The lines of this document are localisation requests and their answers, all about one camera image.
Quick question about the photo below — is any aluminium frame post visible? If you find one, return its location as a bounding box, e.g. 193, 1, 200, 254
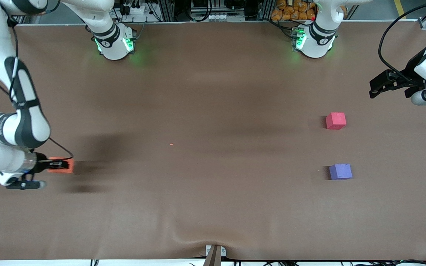
257, 0, 275, 21
158, 0, 175, 22

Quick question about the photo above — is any orange foam block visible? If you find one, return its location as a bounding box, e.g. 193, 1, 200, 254
47, 157, 75, 174

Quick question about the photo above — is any grey metal bracket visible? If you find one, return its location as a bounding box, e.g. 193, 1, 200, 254
206, 245, 227, 258

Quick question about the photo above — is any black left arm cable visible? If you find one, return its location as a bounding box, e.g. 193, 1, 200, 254
379, 0, 426, 85

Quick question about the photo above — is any brown pole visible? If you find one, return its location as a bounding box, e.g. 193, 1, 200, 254
203, 246, 222, 266

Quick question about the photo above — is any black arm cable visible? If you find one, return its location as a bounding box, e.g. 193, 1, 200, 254
379, 0, 426, 85
8, 18, 74, 161

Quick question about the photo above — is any table cover sheet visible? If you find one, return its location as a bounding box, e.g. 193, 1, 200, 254
0, 21, 426, 261

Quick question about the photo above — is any white power strip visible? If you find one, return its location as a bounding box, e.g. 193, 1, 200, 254
122, 3, 148, 16

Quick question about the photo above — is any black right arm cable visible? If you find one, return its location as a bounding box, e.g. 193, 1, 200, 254
8, 18, 74, 161

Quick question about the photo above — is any purple foam block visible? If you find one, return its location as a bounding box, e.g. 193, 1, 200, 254
328, 164, 353, 181

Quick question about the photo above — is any red foam block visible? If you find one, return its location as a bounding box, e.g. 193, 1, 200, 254
325, 112, 346, 130

